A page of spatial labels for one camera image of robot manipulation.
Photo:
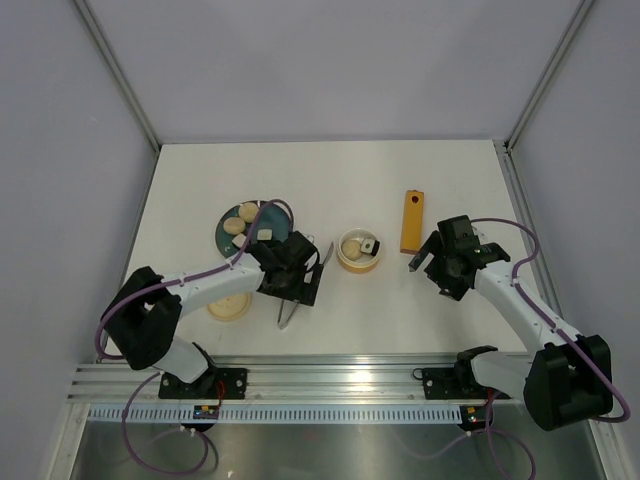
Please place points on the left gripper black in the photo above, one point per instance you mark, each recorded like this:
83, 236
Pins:
303, 292

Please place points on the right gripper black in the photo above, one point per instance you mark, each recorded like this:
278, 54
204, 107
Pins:
453, 288

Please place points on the steamed bun swirl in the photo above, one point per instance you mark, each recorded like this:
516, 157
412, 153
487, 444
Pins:
350, 249

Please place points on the yellow round lunch box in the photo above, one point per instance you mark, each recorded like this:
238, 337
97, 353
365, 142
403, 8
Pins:
365, 263

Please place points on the metal serving tongs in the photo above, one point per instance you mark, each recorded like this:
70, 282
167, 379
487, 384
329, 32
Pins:
283, 319

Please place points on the sushi roll cucumber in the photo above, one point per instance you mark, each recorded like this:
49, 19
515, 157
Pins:
370, 246

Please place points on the sushi roll green centre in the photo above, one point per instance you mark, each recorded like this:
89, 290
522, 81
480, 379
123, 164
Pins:
264, 235

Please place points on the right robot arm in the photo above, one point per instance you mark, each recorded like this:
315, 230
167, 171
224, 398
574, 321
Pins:
560, 375

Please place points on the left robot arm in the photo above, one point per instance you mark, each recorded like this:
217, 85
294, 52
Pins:
142, 319

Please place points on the yellow rectangular cutlery case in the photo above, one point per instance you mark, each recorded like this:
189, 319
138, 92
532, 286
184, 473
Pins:
412, 222

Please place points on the blue ceramic plate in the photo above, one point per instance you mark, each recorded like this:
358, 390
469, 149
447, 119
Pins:
276, 216

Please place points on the white rice cake piece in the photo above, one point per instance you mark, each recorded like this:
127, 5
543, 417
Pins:
239, 240

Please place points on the cream round lid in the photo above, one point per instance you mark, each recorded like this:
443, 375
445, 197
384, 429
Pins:
230, 308

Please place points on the plain steamed bun left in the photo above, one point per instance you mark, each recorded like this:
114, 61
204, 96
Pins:
234, 226

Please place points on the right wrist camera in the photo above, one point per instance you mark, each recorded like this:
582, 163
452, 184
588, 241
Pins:
457, 233

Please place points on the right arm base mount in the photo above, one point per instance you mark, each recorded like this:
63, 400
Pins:
454, 382

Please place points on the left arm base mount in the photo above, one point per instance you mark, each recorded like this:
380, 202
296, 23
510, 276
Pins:
216, 383

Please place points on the white slotted cable duct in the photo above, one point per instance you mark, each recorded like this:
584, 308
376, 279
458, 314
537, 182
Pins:
279, 414

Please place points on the aluminium frame rail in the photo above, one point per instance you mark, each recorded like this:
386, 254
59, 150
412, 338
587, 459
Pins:
284, 379

